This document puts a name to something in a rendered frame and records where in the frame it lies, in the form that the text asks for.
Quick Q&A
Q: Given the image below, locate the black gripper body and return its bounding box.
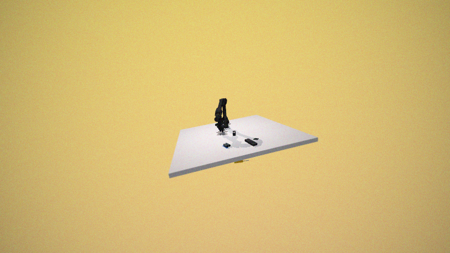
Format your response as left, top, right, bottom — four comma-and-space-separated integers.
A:
215, 120, 227, 128

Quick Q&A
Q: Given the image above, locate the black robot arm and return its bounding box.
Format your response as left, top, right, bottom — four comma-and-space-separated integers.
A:
214, 98, 229, 128

